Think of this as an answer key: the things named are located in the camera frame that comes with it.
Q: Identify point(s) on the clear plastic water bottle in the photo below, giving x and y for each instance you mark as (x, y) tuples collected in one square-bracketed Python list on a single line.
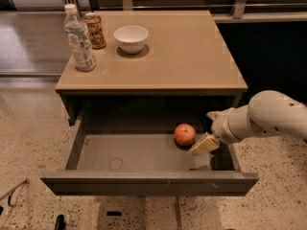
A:
[(78, 39)]

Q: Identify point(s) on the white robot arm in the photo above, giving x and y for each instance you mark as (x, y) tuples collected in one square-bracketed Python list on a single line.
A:
[(268, 113)]

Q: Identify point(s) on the grey metal rod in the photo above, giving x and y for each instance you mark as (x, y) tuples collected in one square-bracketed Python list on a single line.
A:
[(13, 189)]

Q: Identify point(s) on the red apple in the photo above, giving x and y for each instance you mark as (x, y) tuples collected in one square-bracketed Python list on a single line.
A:
[(185, 135)]

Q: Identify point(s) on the grey open top drawer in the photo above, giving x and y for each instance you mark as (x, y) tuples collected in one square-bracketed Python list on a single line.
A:
[(126, 153)]

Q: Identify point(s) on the white ceramic bowl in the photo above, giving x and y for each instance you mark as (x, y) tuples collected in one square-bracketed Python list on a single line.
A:
[(131, 39)]

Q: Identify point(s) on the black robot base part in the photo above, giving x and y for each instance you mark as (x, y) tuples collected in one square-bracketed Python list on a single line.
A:
[(60, 223)]

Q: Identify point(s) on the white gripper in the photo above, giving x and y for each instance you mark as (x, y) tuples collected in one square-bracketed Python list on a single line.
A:
[(221, 126)]

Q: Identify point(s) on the brown drink can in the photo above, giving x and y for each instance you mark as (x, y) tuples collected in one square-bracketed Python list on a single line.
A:
[(94, 26)]

